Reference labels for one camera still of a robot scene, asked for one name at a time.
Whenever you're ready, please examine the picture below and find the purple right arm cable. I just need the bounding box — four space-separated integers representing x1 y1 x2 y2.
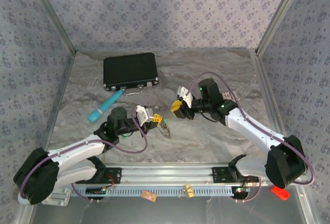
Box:
188 71 315 185

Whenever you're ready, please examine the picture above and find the red plastic block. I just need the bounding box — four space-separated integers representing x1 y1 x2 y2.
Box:
271 185 291 201

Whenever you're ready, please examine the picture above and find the aluminium frame post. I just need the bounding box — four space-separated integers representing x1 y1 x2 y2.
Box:
255 0 306 56
25 0 78 54

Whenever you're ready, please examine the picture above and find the left circuit board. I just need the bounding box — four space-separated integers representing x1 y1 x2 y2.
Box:
86 186 108 195

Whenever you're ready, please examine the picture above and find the grey slotted cable duct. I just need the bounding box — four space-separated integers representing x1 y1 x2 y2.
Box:
70 184 236 198

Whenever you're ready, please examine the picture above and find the black case with metal handle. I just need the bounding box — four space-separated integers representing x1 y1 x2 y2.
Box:
103 52 160 96

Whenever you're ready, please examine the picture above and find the teal plastic tube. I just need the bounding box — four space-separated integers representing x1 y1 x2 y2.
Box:
88 90 124 124

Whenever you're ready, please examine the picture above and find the white plastic holder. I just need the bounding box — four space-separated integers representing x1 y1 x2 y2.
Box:
41 187 72 206

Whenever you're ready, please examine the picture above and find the tan wooden block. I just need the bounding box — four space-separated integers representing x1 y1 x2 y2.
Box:
182 184 195 199

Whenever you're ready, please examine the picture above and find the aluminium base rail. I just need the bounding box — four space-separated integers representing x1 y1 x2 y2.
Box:
27 162 309 186

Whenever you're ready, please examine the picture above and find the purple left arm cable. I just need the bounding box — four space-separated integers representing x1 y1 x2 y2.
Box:
19 107 149 200

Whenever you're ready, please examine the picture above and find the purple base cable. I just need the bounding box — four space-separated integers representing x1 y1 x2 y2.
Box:
235 176 262 203
69 181 101 204

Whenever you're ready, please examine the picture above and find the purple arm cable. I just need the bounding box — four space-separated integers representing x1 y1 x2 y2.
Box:
19 107 149 200
188 71 315 185

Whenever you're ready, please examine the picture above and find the metal key organiser with rings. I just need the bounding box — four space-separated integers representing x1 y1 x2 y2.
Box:
155 120 174 142

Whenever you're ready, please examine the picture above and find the aluminium table edge rail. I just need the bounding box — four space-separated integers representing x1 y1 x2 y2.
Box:
251 49 309 183
46 50 77 145

